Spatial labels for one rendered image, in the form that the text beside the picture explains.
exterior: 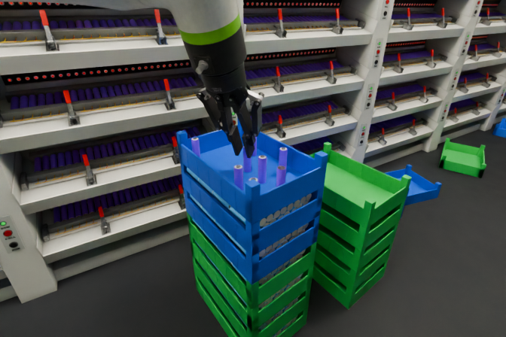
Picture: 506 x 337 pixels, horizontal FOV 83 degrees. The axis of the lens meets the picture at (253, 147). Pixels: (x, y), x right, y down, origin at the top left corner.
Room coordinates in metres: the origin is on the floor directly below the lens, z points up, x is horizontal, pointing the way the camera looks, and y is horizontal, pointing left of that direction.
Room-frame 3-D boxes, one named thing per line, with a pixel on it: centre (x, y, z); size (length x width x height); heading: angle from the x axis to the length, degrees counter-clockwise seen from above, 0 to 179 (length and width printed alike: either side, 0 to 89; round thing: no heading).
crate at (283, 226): (0.58, 0.02, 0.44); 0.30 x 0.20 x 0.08; 38
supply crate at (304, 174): (0.58, 0.02, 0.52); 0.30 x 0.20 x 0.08; 38
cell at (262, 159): (0.54, -0.02, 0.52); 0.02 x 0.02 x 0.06
